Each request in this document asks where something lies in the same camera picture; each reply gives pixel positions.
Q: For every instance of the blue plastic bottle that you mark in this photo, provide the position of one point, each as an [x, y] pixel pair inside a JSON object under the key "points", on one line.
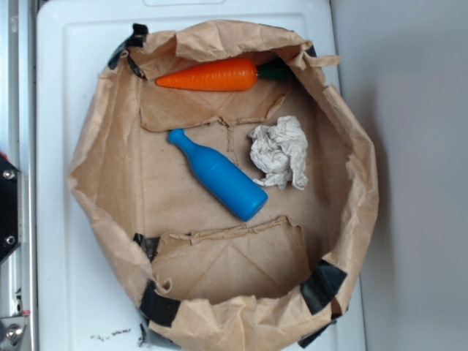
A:
{"points": [[221, 177]]}

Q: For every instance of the silver metal rail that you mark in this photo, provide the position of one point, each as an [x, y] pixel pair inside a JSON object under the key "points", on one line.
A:
{"points": [[19, 326]]}

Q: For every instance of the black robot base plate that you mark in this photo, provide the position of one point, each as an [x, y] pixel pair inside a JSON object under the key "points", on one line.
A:
{"points": [[10, 214]]}

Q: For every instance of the brown paper bag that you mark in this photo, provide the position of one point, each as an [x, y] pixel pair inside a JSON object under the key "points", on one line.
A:
{"points": [[202, 278]]}

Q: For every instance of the orange toy carrot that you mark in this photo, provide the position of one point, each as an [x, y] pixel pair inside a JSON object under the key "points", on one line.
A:
{"points": [[233, 74]]}

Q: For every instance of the white plastic tray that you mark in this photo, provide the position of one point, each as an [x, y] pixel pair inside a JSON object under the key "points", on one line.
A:
{"points": [[81, 304]]}

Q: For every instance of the crumpled white paper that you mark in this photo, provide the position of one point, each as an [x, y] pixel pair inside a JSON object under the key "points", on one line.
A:
{"points": [[280, 152]]}

